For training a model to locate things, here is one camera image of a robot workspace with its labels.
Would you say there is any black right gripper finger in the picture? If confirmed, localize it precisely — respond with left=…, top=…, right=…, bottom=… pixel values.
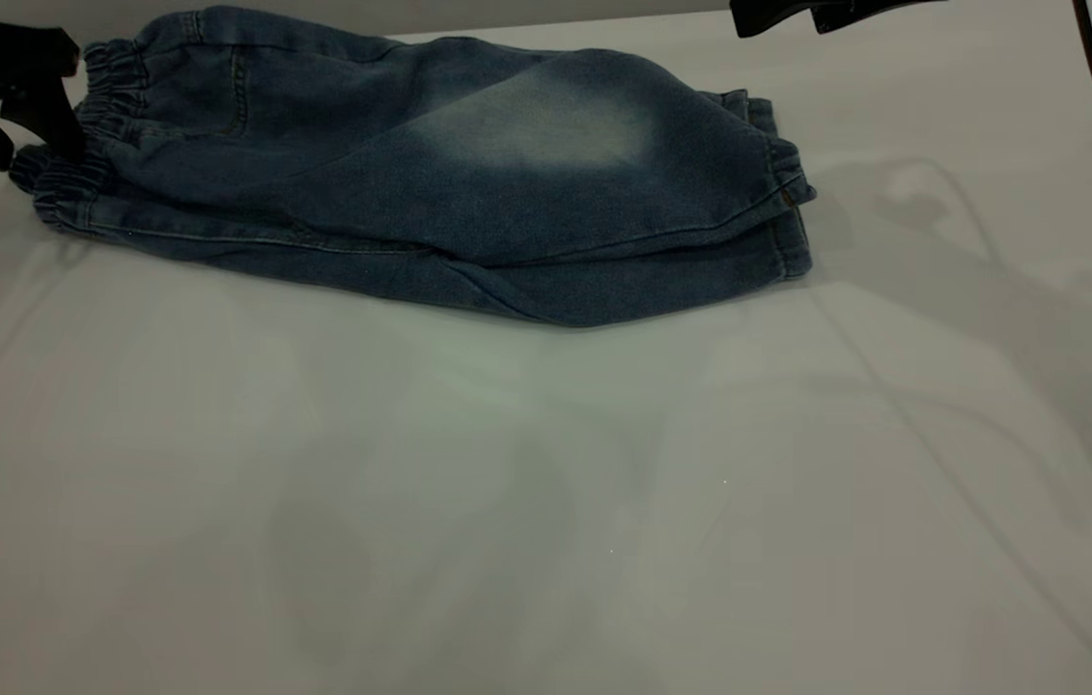
left=729, top=0, right=822, bottom=39
left=811, top=0, right=950, bottom=34

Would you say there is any blue denim shorts basketball print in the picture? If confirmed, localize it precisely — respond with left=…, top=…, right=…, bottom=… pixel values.
left=8, top=5, right=817, bottom=327

